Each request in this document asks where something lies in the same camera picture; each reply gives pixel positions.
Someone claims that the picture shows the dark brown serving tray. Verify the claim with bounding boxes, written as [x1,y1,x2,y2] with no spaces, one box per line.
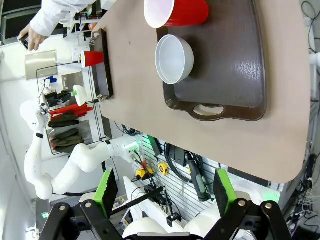
[89,27,114,102]
[156,0,268,122]

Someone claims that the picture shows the black mounted box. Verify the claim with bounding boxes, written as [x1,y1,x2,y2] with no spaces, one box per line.
[171,144,188,168]

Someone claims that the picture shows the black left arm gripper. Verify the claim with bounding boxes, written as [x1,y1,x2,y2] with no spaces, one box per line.
[44,90,77,108]

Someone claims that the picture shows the black hanging cable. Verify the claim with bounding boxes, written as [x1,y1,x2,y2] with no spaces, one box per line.
[300,0,320,54]

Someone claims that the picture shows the person bare hand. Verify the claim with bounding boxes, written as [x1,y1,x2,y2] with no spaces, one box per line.
[17,23,50,52]

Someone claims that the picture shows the black smartphone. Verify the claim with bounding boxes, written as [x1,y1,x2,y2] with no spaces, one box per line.
[17,34,30,50]

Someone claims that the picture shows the white pipe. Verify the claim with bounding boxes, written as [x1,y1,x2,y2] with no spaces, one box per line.
[309,51,320,102]

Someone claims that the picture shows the black wire rack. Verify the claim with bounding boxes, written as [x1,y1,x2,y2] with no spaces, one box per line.
[36,61,112,156]

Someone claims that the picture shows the tangled floor cables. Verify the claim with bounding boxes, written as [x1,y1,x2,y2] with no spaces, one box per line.
[284,153,320,236]

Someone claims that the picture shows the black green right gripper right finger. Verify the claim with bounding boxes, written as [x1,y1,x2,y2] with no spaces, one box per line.
[204,168,293,240]

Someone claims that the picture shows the dark green folded cloth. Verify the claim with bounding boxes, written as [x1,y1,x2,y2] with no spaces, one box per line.
[47,110,81,129]
[50,128,85,154]

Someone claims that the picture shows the red plastic cup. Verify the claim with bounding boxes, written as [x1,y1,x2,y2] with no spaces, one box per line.
[143,0,210,29]
[80,50,105,69]

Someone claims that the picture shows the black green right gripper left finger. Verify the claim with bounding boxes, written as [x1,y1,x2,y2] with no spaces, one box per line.
[37,168,123,240]

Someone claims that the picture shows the black coiled cable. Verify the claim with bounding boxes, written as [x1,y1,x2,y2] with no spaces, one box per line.
[164,142,195,184]

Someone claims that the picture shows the silver metal plate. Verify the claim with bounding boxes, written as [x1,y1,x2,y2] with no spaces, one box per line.
[24,49,59,81]

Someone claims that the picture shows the yellow tape measure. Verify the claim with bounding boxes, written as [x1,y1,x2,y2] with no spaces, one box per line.
[158,162,170,176]

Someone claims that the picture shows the red plastic bars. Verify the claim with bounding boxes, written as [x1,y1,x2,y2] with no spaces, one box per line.
[49,103,94,118]

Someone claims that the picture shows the yellow black connector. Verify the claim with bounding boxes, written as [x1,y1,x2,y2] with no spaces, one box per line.
[135,167,155,182]

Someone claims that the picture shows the grey slat wall panel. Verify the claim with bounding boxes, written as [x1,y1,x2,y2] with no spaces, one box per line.
[134,133,227,220]

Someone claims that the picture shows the white sleeved person forearm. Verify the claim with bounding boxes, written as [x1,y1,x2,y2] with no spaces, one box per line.
[29,0,97,38]

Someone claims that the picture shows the black rod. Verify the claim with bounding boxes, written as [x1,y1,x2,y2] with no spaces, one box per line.
[111,186,165,216]

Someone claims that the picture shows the black green power tool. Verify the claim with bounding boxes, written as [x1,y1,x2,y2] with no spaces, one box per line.
[184,151,212,203]

